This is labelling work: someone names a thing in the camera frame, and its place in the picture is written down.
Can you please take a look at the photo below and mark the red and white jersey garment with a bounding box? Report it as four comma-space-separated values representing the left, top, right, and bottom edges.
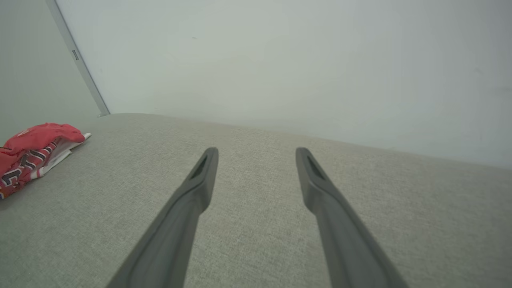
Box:
0, 123, 92, 200

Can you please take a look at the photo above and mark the grey wall trim strip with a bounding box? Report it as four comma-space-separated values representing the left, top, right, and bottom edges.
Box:
45, 0, 111, 118

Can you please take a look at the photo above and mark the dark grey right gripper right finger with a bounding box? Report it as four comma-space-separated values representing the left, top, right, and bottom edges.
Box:
295, 147, 409, 288

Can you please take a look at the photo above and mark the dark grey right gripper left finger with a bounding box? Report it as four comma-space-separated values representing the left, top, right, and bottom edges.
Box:
106, 147, 220, 288

